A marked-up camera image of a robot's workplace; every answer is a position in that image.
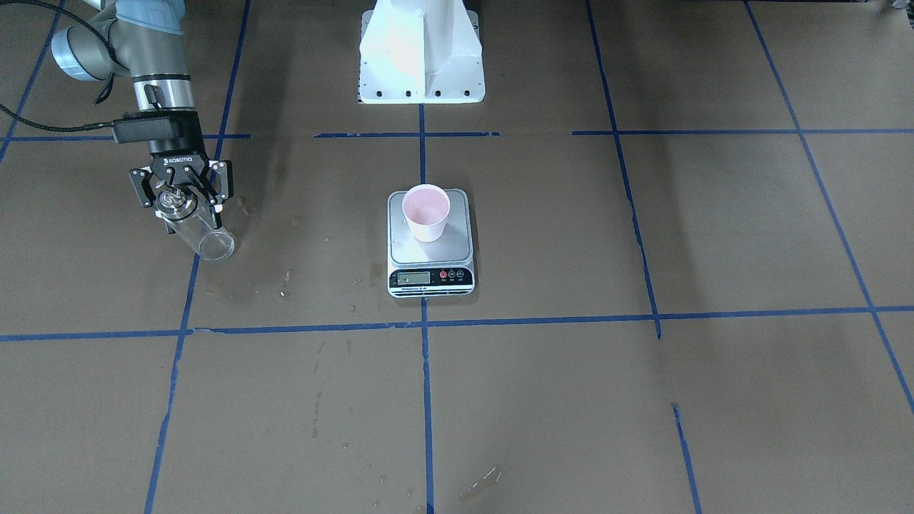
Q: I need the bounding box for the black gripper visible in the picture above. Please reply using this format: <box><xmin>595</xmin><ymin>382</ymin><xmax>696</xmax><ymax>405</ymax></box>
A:
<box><xmin>129</xmin><ymin>110</ymin><xmax>233</xmax><ymax>213</ymax></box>

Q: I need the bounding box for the clear glass sauce bottle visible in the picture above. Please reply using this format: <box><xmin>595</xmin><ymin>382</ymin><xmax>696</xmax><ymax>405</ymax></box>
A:
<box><xmin>154</xmin><ymin>186</ymin><xmax>235</xmax><ymax>261</ymax></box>

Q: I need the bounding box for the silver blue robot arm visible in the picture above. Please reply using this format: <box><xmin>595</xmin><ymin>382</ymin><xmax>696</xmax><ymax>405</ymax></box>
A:
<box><xmin>51</xmin><ymin>1</ymin><xmax>233</xmax><ymax>213</ymax></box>

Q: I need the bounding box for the grey digital kitchen scale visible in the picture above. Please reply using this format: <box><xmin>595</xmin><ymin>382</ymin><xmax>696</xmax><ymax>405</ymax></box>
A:
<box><xmin>386</xmin><ymin>188</ymin><xmax>476</xmax><ymax>297</ymax></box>

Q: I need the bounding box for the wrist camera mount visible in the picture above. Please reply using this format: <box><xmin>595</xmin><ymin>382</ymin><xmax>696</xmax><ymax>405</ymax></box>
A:
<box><xmin>111</xmin><ymin>113</ymin><xmax>183</xmax><ymax>143</ymax></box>

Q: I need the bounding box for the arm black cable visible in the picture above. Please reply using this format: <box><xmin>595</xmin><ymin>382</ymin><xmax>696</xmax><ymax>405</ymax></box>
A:
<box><xmin>0</xmin><ymin>0</ymin><xmax>119</xmax><ymax>133</ymax></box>

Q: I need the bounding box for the white camera pole with base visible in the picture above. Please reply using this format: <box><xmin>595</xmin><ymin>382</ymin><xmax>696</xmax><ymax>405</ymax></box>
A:
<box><xmin>357</xmin><ymin>1</ymin><xmax>486</xmax><ymax>105</ymax></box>

